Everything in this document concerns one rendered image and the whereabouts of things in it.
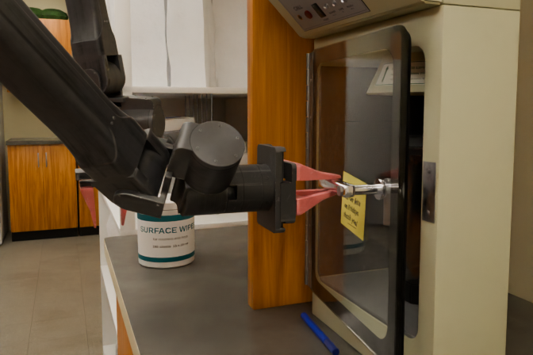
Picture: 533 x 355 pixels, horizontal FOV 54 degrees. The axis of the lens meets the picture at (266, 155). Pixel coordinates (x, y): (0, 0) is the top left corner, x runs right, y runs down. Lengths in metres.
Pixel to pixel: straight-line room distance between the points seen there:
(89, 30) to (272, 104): 0.32
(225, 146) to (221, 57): 1.42
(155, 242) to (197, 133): 0.68
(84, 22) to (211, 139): 0.43
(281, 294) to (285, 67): 0.40
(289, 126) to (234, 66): 1.05
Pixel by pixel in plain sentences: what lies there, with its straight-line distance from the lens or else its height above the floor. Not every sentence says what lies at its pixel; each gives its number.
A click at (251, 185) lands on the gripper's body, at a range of 0.61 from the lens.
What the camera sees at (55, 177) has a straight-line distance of 5.53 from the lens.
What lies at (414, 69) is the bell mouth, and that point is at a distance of 0.72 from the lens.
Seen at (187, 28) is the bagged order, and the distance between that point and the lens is 1.82.
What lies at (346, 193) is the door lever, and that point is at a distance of 0.62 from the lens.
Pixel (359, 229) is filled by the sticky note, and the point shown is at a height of 1.14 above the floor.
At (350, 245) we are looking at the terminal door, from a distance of 0.74.
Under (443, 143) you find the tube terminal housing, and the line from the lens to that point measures 0.63.
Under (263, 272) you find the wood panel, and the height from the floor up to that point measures 1.01.
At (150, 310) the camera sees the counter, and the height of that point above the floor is 0.94.
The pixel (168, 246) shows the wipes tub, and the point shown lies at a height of 0.99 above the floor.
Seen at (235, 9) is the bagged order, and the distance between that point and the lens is 1.98.
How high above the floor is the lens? 1.30
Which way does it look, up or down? 5 degrees down
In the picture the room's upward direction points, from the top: straight up
